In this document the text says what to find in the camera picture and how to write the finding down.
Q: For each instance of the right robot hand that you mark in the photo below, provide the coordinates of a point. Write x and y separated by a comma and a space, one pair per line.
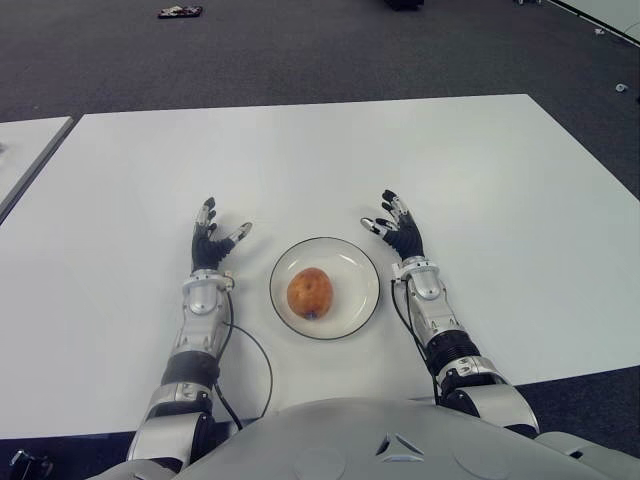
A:
407, 237

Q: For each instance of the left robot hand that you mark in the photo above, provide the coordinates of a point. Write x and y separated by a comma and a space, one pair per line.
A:
205, 252

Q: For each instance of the red-yellow apple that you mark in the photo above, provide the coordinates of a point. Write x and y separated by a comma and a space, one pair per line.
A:
310, 294

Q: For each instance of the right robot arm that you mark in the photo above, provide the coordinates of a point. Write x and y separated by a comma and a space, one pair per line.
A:
430, 300

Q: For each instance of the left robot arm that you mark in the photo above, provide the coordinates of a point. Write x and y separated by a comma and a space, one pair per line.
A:
200, 320

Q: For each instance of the white plate with black rim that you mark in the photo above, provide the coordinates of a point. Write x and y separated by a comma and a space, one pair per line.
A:
355, 300

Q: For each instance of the grey robot torso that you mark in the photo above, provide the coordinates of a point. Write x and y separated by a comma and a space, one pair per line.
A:
390, 440

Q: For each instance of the neighbouring white table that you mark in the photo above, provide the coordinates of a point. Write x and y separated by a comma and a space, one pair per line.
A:
25, 150

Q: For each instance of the black chair base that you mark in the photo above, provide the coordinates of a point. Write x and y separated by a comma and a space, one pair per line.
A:
402, 3

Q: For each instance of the dark flat object on floor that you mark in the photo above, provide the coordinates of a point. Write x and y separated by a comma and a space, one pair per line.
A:
180, 12

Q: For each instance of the black metal bracket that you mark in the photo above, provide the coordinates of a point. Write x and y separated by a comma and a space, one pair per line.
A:
27, 465

